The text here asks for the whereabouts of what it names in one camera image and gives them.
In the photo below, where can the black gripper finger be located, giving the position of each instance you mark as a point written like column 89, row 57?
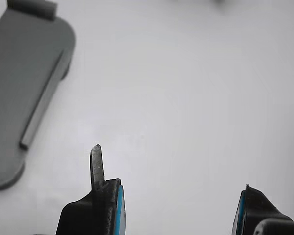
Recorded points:
column 97, row 210
column 256, row 215

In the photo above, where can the light gray ribbed tray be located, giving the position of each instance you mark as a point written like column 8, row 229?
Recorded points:
column 17, row 85

